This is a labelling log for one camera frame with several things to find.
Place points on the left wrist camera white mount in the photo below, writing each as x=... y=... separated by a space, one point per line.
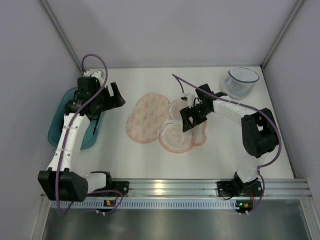
x=97 y=73

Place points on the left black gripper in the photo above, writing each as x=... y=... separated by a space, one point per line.
x=108 y=97

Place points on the white slotted cable duct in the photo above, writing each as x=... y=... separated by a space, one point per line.
x=163 y=204

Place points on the teal plastic bin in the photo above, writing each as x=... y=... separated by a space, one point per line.
x=55 y=130

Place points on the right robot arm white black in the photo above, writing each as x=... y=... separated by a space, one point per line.
x=259 y=136

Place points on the aluminium mounting rail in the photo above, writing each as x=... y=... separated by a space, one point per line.
x=199 y=188

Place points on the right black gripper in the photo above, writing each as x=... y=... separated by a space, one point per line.
x=194 y=113

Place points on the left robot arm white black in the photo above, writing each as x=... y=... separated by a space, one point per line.
x=61 y=181

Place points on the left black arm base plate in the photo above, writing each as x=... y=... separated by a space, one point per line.
x=121 y=186

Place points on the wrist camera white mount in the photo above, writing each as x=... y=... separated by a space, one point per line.
x=188 y=98
x=97 y=73

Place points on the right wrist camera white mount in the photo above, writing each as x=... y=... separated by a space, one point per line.
x=188 y=98

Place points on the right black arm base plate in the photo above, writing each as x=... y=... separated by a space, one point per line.
x=229 y=189

